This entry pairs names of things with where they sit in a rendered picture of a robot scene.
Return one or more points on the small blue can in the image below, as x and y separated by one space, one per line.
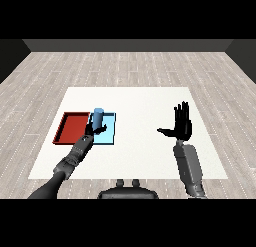
97 119

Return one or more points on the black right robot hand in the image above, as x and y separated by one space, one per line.
183 126

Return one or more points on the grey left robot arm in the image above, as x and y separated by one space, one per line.
69 163

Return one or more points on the dark grey robot body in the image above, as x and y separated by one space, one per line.
128 192

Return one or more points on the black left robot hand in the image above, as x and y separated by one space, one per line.
90 128

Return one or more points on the shallow light blue open box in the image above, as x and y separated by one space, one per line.
106 132

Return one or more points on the shallow red open box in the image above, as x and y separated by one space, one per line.
72 128

